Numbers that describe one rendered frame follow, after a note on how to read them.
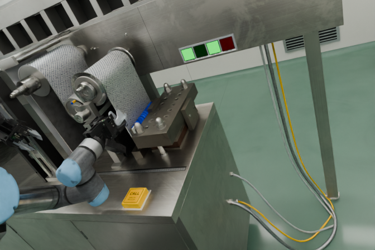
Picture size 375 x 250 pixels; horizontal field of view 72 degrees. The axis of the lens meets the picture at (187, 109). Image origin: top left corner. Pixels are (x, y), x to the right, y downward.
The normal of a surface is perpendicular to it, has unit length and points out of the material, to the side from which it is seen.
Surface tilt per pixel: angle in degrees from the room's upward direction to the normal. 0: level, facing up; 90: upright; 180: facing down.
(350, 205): 0
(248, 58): 90
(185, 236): 90
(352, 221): 0
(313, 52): 90
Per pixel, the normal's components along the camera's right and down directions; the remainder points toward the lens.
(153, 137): -0.28, 0.55
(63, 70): 0.91, -0.12
